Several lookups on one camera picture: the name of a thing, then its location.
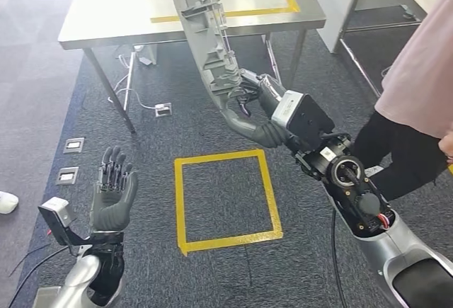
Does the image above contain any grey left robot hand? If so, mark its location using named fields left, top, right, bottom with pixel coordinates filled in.
left=90, top=145, right=140, bottom=233

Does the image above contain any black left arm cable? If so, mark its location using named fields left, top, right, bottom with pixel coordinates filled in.
left=7, top=246, right=69, bottom=308

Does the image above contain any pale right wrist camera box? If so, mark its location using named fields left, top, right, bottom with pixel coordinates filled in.
left=271, top=90, right=335, bottom=149

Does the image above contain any white partition panel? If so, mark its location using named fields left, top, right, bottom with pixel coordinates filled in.
left=313, top=0, right=368, bottom=55

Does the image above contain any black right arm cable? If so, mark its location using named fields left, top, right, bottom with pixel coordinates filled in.
left=331, top=210, right=350, bottom=308

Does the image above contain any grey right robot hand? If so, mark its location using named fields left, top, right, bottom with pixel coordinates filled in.
left=220, top=67, right=294, bottom=149

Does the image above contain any metal floor socket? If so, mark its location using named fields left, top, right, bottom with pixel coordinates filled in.
left=63, top=137, right=85, bottom=155
left=55, top=166, right=79, bottom=186
left=154, top=102, right=173, bottom=119

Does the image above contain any white floor cable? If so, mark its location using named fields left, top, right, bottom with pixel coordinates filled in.
left=107, top=52, right=158, bottom=110

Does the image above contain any silver plastic wheel cover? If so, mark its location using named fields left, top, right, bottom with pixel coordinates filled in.
left=163, top=0, right=248, bottom=115

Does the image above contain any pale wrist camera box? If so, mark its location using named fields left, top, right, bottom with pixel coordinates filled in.
left=271, top=90, right=335, bottom=149
left=38, top=197, right=96, bottom=256

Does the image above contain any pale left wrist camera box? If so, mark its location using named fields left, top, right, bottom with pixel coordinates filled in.
left=38, top=197, right=96, bottom=256

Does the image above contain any person's foot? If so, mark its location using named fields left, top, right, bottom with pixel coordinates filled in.
left=0, top=190, right=19, bottom=215

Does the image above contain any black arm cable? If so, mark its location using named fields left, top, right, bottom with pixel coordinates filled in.
left=331, top=210, right=350, bottom=308
left=7, top=246, right=69, bottom=308

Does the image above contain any person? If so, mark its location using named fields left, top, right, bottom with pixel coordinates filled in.
left=352, top=0, right=453, bottom=203

